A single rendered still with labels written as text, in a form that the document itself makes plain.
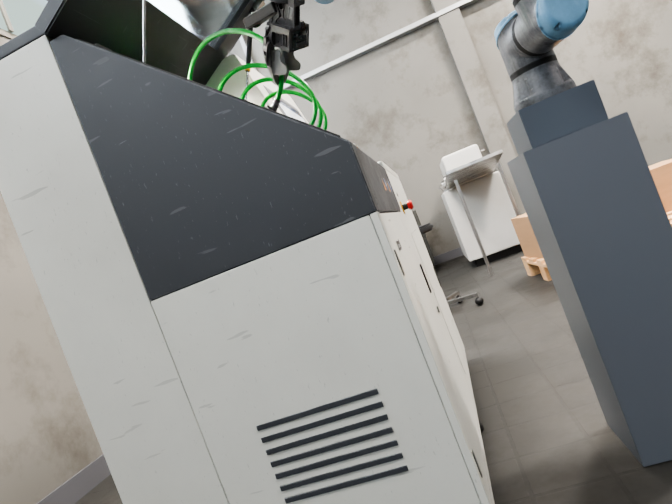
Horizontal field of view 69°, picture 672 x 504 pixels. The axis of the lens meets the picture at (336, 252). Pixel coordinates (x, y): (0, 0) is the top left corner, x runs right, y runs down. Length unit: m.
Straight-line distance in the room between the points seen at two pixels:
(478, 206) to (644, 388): 4.28
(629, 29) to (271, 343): 7.43
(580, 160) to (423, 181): 6.10
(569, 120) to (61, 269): 1.28
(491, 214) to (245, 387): 4.58
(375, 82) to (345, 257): 6.60
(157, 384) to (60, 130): 0.65
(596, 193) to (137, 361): 1.15
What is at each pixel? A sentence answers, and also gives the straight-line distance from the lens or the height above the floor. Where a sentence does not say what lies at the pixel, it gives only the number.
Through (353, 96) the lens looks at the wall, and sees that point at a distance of 7.59.
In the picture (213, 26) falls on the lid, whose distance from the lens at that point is 1.87.
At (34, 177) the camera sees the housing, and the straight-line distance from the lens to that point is 1.42.
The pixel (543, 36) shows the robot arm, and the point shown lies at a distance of 1.29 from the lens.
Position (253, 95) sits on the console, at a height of 1.38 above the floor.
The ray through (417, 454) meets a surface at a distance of 1.17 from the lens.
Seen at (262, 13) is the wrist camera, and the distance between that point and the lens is 1.31.
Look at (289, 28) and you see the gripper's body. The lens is 1.26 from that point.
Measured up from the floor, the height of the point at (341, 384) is 0.46.
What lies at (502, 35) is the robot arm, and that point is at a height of 1.09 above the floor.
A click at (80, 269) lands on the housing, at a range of 1.35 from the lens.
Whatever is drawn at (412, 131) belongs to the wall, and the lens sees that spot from 7.41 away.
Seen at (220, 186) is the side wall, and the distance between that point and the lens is 1.14.
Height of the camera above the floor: 0.75
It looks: level
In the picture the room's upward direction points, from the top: 21 degrees counter-clockwise
